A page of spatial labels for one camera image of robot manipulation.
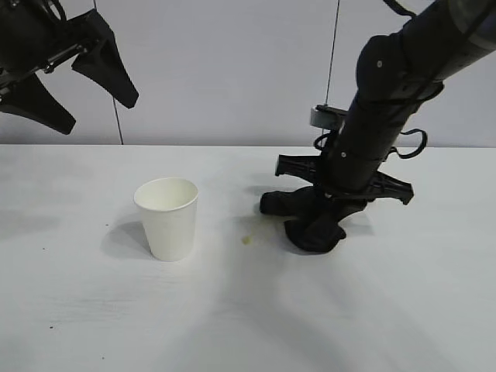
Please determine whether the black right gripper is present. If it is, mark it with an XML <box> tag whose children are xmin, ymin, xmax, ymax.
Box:
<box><xmin>275</xmin><ymin>112</ymin><xmax>414</xmax><ymax>226</ymax></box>

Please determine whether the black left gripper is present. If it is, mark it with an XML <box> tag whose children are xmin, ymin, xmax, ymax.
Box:
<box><xmin>0</xmin><ymin>0</ymin><xmax>140</xmax><ymax>136</ymax></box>

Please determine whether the black cloth rag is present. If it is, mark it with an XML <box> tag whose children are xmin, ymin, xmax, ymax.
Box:
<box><xmin>259</xmin><ymin>186</ymin><xmax>347</xmax><ymax>255</ymax></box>

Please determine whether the white paper cup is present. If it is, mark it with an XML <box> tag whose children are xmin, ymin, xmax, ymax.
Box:
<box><xmin>133</xmin><ymin>177</ymin><xmax>199</xmax><ymax>263</ymax></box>

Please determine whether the brown liquid spill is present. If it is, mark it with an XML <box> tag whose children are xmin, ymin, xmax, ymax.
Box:
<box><xmin>240</xmin><ymin>228</ymin><xmax>272</xmax><ymax>247</ymax></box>

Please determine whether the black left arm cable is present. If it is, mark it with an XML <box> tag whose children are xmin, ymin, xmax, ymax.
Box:
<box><xmin>46</xmin><ymin>0</ymin><xmax>69</xmax><ymax>20</ymax></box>

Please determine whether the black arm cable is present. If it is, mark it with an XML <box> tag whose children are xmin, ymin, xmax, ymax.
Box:
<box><xmin>46</xmin><ymin>0</ymin><xmax>69</xmax><ymax>20</ymax></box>
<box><xmin>312</xmin><ymin>0</ymin><xmax>445</xmax><ymax>160</ymax></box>

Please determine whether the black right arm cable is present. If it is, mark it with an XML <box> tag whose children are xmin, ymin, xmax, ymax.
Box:
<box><xmin>312</xmin><ymin>0</ymin><xmax>445</xmax><ymax>160</ymax></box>

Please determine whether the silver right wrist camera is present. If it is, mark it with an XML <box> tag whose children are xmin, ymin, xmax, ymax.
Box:
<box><xmin>309</xmin><ymin>104</ymin><xmax>348</xmax><ymax>129</ymax></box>

